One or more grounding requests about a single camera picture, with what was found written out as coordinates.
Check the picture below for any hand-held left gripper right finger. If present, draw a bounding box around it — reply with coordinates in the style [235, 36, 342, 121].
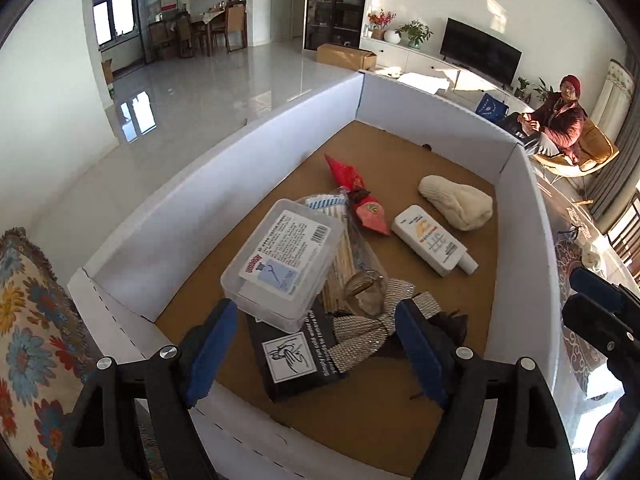
[394, 297, 576, 480]

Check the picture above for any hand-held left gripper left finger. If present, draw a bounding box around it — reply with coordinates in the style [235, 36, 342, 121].
[52, 298, 239, 480]

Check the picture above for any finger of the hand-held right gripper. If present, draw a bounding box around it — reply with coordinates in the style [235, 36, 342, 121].
[561, 292, 635, 361]
[570, 266, 640, 312]

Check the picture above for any rhinestone bow hair clip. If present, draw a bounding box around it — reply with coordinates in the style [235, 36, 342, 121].
[330, 270, 443, 373]

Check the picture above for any black packet with white label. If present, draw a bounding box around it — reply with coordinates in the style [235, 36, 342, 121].
[247, 305, 351, 402]

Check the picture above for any white lotion bottle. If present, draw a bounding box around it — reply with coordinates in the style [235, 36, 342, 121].
[391, 205, 479, 278]

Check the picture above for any pack of bamboo sticks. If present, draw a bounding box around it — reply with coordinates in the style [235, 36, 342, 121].
[295, 187, 386, 316]

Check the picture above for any clear plastic box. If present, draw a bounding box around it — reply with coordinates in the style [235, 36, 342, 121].
[221, 199, 346, 333]

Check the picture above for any red packet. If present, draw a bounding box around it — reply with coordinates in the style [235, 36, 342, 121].
[324, 154, 392, 237]

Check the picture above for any cream knitted hat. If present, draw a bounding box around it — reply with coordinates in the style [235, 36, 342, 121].
[418, 175, 494, 232]

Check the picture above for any white cardboard box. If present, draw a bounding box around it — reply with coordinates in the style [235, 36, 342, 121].
[67, 71, 563, 480]

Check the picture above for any person's right forearm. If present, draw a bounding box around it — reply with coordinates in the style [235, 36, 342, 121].
[582, 400, 640, 480]

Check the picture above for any wooden slatted chair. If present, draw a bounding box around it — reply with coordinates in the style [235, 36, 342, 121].
[607, 205, 640, 281]

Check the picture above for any grey curtain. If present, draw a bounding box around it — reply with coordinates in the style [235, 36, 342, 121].
[582, 95, 640, 221]

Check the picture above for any tan lounge chair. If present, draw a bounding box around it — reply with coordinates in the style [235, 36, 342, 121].
[532, 120, 620, 178]

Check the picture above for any floral cushion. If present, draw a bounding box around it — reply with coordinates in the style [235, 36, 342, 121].
[0, 227, 101, 480]

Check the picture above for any covered standing air conditioner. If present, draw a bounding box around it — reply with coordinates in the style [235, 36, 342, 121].
[590, 58, 636, 133]

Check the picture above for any blue bag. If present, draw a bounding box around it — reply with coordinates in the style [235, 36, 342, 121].
[475, 92, 508, 123]

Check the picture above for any black television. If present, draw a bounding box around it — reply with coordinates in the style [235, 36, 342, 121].
[440, 17, 522, 86]

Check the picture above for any white television cabinet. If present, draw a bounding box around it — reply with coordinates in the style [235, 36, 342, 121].
[360, 35, 521, 106]

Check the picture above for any brown cardboard box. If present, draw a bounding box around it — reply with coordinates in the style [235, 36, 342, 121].
[316, 43, 377, 71]

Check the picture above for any green potted plant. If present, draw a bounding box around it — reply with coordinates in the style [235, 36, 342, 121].
[395, 20, 433, 50]

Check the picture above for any vase of red flowers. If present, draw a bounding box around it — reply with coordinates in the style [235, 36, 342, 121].
[367, 9, 397, 41]

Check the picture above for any wooden dining chair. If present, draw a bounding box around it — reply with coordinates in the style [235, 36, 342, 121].
[225, 2, 248, 53]

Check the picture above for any wooden dining table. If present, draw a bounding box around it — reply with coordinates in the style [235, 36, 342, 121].
[190, 7, 231, 56]

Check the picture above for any dark glass display cabinet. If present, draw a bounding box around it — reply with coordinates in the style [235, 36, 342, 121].
[303, 0, 371, 53]

